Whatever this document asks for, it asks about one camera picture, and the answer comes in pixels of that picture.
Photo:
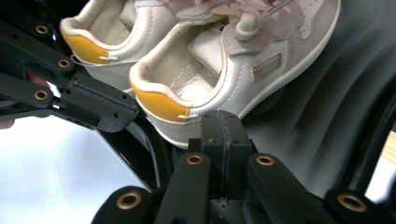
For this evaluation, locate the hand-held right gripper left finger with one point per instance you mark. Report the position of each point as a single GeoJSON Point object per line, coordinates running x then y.
{"type": "Point", "coordinates": [214, 133]}

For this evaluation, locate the white grey sneaker yellow heel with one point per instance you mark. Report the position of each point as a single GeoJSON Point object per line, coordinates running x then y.
{"type": "Point", "coordinates": [236, 81]}
{"type": "Point", "coordinates": [90, 49]}

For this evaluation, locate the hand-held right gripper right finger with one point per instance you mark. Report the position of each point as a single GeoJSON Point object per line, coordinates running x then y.
{"type": "Point", "coordinates": [236, 140]}

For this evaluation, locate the light wooden board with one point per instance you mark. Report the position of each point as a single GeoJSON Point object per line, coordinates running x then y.
{"type": "Point", "coordinates": [390, 149]}

